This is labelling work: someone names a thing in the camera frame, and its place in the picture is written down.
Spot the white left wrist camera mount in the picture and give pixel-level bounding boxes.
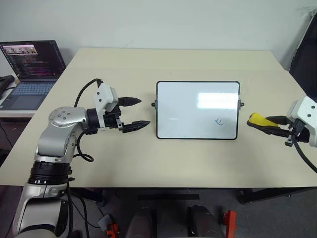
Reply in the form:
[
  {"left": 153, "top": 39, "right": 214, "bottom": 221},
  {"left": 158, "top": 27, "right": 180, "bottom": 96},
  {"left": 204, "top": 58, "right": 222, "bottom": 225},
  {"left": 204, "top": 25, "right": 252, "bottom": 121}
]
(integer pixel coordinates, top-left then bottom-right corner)
[{"left": 93, "top": 82, "right": 119, "bottom": 128}]

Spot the red clamp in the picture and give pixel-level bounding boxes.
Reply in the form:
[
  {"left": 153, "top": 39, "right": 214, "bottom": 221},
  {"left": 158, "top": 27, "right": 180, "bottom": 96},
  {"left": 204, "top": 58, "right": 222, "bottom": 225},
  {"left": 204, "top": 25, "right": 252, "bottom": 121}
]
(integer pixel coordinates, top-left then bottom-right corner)
[
  {"left": 222, "top": 210, "right": 239, "bottom": 238},
  {"left": 106, "top": 222, "right": 120, "bottom": 238}
]

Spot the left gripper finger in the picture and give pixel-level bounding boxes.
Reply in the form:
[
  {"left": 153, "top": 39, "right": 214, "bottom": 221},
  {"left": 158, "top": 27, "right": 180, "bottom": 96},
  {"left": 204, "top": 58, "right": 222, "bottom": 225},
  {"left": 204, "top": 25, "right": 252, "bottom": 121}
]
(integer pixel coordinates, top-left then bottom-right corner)
[
  {"left": 123, "top": 97, "right": 143, "bottom": 107},
  {"left": 121, "top": 120, "right": 152, "bottom": 134}
]

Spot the grey plastic piece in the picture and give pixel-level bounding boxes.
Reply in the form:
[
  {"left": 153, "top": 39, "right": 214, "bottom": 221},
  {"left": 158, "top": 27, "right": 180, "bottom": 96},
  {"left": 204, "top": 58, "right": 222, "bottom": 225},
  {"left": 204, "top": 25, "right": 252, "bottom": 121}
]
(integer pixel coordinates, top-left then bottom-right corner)
[{"left": 98, "top": 215, "right": 112, "bottom": 229}]

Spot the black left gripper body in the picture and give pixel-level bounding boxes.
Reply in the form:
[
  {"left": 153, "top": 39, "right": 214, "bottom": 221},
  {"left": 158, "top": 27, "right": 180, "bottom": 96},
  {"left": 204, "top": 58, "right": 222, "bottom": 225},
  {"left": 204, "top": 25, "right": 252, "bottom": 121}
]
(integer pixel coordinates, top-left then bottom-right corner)
[{"left": 103, "top": 97, "right": 125, "bottom": 131}]

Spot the open grey laptop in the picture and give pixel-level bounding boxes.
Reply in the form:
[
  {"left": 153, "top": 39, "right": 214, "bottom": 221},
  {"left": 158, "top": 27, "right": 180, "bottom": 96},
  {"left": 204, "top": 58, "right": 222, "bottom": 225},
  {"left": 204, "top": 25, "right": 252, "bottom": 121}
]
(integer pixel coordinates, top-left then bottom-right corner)
[{"left": 0, "top": 40, "right": 67, "bottom": 111}]

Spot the black bag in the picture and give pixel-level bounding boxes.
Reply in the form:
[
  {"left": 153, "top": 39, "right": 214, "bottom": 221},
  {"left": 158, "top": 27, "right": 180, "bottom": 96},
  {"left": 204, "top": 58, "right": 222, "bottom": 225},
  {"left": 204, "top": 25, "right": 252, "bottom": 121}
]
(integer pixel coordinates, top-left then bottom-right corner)
[{"left": 0, "top": 75, "right": 15, "bottom": 100}]

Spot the black panel with white edge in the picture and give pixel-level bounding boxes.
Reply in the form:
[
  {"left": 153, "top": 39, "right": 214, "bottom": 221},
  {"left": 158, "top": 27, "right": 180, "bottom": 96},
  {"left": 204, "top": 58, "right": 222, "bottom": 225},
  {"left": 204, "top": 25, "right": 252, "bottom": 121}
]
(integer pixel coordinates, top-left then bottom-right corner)
[{"left": 288, "top": 8, "right": 317, "bottom": 99}]

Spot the black-framed small whiteboard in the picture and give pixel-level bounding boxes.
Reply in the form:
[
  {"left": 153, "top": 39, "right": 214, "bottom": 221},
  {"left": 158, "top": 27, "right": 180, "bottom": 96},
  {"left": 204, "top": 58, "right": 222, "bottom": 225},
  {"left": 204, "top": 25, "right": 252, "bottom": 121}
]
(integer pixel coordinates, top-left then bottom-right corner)
[{"left": 151, "top": 80, "right": 245, "bottom": 140}]

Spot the black flat bar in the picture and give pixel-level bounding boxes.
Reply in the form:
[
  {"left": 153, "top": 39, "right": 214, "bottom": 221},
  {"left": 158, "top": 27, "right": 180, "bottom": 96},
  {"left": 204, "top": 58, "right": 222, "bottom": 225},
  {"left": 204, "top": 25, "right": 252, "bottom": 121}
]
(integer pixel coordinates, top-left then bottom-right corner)
[{"left": 138, "top": 194, "right": 200, "bottom": 201}]

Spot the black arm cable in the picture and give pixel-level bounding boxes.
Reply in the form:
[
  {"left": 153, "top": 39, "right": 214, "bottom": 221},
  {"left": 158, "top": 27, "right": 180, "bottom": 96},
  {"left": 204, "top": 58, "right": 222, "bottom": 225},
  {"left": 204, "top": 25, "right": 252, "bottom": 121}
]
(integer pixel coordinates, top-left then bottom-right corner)
[
  {"left": 288, "top": 135, "right": 317, "bottom": 174},
  {"left": 73, "top": 78, "right": 104, "bottom": 164}
]

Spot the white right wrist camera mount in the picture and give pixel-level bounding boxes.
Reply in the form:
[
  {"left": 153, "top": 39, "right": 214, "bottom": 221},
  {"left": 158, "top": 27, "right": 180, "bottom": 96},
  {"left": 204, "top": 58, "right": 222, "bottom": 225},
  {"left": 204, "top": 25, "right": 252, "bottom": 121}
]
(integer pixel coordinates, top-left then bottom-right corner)
[{"left": 286, "top": 96, "right": 317, "bottom": 147}]

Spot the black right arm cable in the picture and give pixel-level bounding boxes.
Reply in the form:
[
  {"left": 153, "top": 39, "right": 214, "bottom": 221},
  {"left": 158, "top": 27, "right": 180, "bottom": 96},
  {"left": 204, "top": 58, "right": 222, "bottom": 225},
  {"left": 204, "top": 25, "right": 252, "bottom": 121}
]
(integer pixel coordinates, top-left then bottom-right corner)
[{"left": 288, "top": 135, "right": 317, "bottom": 174}]

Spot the grey rounded robot leg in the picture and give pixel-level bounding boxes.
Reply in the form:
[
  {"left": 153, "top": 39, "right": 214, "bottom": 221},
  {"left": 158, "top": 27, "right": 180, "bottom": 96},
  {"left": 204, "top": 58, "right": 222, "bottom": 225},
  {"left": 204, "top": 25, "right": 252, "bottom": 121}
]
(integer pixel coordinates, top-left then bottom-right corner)
[
  {"left": 189, "top": 205, "right": 226, "bottom": 238},
  {"left": 125, "top": 207, "right": 155, "bottom": 238}
]

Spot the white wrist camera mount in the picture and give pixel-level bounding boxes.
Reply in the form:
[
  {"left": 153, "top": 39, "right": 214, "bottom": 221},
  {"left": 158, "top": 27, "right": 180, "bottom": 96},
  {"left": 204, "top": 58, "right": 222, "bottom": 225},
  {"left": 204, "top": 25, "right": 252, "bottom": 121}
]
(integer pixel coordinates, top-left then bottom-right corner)
[
  {"left": 93, "top": 82, "right": 119, "bottom": 128},
  {"left": 286, "top": 96, "right": 317, "bottom": 147}
]

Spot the black table frame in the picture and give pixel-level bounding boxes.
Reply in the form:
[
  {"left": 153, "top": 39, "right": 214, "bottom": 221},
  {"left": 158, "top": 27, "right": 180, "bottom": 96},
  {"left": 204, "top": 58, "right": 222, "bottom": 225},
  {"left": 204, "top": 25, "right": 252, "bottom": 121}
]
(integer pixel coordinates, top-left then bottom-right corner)
[{"left": 70, "top": 187, "right": 317, "bottom": 206}]

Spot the yellow whiteboard eraser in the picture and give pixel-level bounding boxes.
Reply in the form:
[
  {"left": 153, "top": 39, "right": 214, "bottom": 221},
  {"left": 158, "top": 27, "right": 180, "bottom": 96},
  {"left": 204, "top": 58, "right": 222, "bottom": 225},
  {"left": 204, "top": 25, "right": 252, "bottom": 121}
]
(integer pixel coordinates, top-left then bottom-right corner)
[{"left": 246, "top": 112, "right": 281, "bottom": 129}]

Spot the black floor cable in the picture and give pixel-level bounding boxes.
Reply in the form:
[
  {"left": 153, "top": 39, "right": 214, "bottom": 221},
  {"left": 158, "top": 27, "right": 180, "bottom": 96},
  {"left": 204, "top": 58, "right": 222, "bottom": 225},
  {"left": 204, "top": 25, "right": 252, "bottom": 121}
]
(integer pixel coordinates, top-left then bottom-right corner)
[{"left": 0, "top": 122, "right": 13, "bottom": 152}]

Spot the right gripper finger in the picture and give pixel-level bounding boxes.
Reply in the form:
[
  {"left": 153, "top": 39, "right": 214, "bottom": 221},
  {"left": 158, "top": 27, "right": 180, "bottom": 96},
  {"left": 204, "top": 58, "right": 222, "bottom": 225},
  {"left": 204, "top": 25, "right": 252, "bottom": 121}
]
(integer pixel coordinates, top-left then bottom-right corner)
[
  {"left": 266, "top": 115, "right": 291, "bottom": 125},
  {"left": 257, "top": 125, "right": 291, "bottom": 138}
]

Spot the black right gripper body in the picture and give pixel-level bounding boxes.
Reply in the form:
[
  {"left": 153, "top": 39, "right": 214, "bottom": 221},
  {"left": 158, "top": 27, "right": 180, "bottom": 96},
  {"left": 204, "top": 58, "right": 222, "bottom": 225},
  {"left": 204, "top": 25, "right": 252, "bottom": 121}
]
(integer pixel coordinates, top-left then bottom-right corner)
[{"left": 284, "top": 119, "right": 311, "bottom": 147}]

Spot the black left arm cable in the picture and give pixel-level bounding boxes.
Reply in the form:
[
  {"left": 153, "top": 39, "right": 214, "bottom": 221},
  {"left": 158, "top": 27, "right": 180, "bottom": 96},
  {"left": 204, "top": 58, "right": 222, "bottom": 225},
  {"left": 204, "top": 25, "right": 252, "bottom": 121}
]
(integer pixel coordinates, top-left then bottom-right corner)
[{"left": 73, "top": 78, "right": 104, "bottom": 164}]

